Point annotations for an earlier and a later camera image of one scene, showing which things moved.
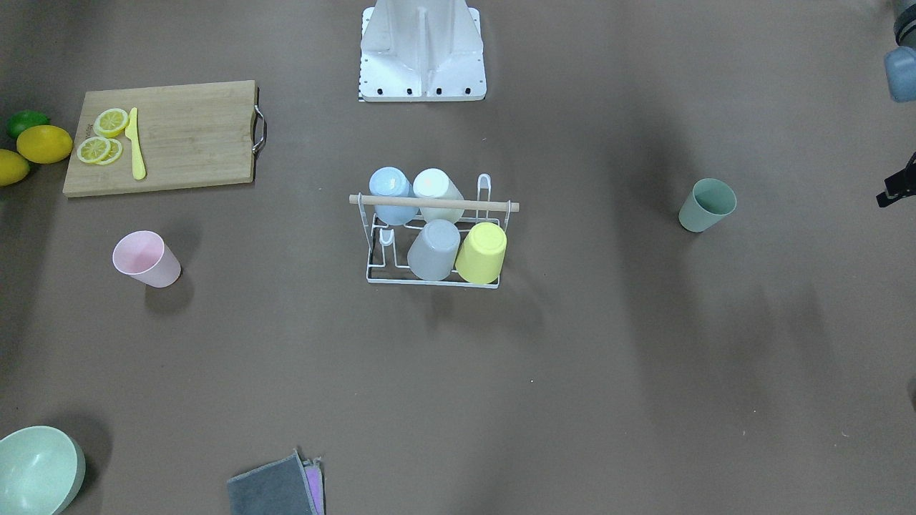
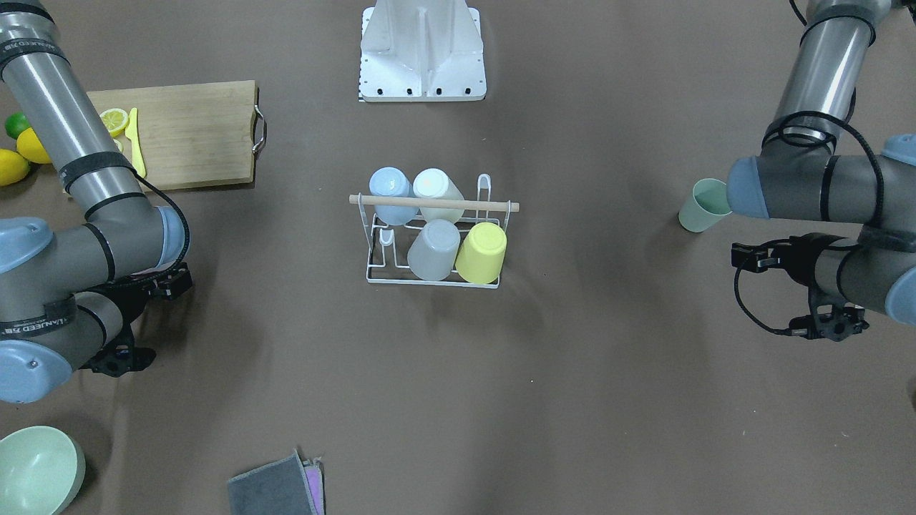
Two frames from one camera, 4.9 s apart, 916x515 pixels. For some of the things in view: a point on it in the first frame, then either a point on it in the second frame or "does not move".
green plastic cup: (710, 201) does not move
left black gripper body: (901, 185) → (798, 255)
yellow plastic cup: (482, 254) does not move
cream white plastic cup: (432, 182) does not move
